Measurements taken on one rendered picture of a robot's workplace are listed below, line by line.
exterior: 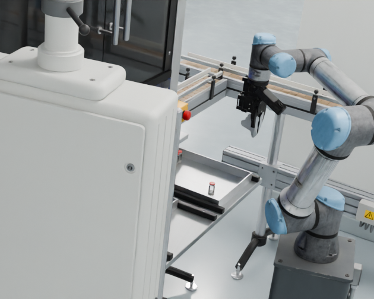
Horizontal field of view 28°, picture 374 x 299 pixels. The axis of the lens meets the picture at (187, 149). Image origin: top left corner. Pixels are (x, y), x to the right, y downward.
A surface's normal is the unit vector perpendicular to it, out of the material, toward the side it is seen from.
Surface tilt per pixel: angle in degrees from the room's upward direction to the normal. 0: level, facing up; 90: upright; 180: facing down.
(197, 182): 0
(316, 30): 90
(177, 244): 0
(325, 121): 83
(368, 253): 0
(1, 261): 90
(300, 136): 90
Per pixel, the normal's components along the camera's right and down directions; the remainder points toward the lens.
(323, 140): -0.87, 0.01
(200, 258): 0.10, -0.89
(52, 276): -0.32, 0.39
